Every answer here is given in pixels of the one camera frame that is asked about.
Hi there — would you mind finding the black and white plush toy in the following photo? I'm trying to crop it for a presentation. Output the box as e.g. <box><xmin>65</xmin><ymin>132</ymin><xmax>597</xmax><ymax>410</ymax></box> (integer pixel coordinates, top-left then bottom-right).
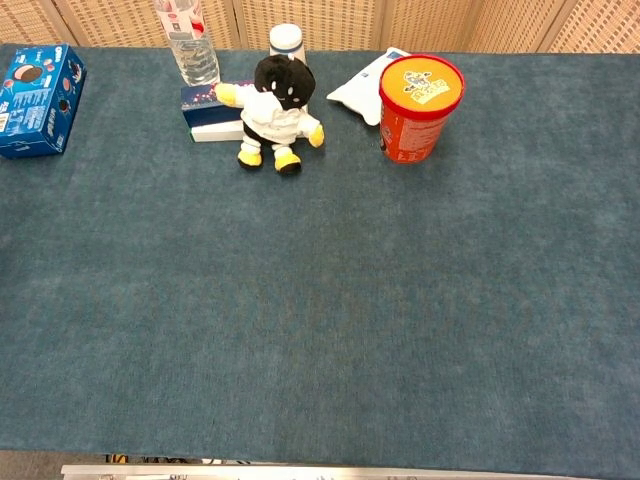
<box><xmin>213</xmin><ymin>53</ymin><xmax>326</xmax><ymax>176</ymax></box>

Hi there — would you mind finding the blue felt table mat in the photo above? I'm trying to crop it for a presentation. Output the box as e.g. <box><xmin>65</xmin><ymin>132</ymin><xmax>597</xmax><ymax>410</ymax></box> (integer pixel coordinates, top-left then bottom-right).
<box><xmin>0</xmin><ymin>43</ymin><xmax>640</xmax><ymax>474</ymax></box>

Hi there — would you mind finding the white plastic pouch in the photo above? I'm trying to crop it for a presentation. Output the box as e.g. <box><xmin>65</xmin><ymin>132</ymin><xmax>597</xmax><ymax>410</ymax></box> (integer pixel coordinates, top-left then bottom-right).
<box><xmin>326</xmin><ymin>46</ymin><xmax>412</xmax><ymax>127</ymax></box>

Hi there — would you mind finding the orange snack canister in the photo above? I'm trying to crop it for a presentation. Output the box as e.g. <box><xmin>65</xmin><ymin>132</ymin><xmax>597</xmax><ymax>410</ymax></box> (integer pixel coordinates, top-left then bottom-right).
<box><xmin>378</xmin><ymin>53</ymin><xmax>466</xmax><ymax>165</ymax></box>

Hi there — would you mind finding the dark blue printed box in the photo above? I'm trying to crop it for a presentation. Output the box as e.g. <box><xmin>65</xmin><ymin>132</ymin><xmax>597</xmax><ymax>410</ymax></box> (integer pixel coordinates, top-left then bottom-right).
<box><xmin>180</xmin><ymin>79</ymin><xmax>256</xmax><ymax>129</ymax></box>

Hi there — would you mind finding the white paper cup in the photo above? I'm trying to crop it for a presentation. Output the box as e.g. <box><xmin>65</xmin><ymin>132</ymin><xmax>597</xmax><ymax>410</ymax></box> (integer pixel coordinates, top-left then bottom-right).
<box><xmin>268</xmin><ymin>23</ymin><xmax>308</xmax><ymax>65</ymax></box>

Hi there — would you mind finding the woven rattan folding screen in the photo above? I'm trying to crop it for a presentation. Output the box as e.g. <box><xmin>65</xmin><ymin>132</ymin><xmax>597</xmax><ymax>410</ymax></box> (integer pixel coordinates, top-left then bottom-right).
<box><xmin>0</xmin><ymin>0</ymin><xmax>640</xmax><ymax>54</ymax></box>

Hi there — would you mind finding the clear plastic water bottle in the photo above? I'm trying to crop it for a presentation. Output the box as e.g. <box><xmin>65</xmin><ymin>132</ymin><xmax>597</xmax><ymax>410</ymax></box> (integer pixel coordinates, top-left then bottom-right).
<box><xmin>153</xmin><ymin>0</ymin><xmax>221</xmax><ymax>88</ymax></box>

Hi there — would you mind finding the blue Oreo cookie box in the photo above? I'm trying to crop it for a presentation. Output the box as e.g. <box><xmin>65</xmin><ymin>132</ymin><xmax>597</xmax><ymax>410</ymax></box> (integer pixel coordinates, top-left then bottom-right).
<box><xmin>0</xmin><ymin>43</ymin><xmax>88</xmax><ymax>161</ymax></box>

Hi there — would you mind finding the aluminium frame rail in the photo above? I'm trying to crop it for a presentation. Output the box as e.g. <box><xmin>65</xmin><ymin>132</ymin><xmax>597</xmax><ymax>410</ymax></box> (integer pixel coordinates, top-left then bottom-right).
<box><xmin>60</xmin><ymin>463</ymin><xmax>566</xmax><ymax>480</ymax></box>

